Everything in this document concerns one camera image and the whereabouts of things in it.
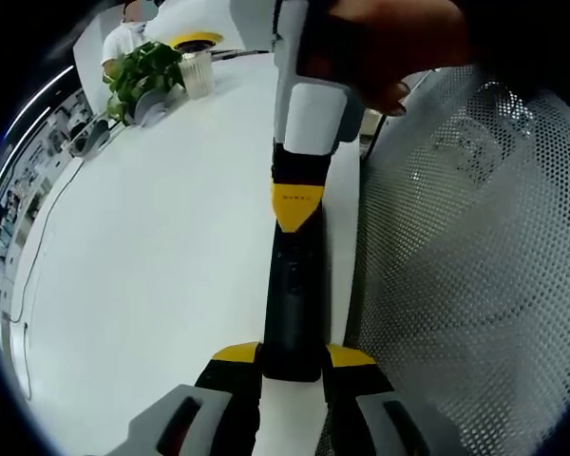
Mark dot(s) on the grey mesh office chair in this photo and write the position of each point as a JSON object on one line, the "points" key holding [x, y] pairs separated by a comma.
{"points": [[480, 261]]}

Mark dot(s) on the person's right hand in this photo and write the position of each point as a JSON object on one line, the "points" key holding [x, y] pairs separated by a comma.
{"points": [[399, 43]]}

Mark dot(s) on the grey u-shaped headset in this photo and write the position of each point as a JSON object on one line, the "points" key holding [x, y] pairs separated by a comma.
{"points": [[149, 108], [92, 140]]}

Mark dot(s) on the green potted plant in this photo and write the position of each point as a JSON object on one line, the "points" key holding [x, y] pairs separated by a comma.
{"points": [[142, 71]]}

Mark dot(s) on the yellow round object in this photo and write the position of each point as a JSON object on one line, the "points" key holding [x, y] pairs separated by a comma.
{"points": [[195, 40]]}

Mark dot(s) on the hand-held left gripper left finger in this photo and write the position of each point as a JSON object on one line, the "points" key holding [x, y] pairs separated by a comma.
{"points": [[209, 404]]}

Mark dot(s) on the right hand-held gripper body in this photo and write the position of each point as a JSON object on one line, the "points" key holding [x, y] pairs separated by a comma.
{"points": [[287, 43]]}

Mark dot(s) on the black remote control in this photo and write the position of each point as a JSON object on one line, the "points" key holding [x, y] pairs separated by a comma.
{"points": [[294, 304]]}

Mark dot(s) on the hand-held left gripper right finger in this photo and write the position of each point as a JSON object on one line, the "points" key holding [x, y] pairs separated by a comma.
{"points": [[361, 399]]}

